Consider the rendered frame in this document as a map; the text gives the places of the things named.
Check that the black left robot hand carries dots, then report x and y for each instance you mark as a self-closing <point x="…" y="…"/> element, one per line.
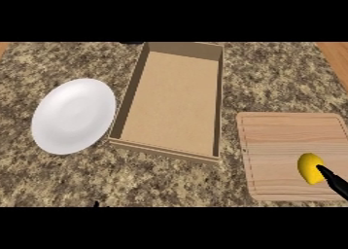
<point x="96" y="205"/>

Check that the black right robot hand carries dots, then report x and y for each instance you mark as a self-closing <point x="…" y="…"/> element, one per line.
<point x="337" y="184"/>

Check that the yellow lemon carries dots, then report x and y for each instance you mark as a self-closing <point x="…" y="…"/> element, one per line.
<point x="308" y="167"/>

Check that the open cardboard box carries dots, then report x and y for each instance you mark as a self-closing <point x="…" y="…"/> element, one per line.
<point x="173" y="100"/>

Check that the pale wooden cutting board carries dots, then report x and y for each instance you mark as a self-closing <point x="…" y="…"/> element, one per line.
<point x="287" y="139"/>

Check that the white round plate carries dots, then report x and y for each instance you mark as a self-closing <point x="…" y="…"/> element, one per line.
<point x="73" y="116"/>

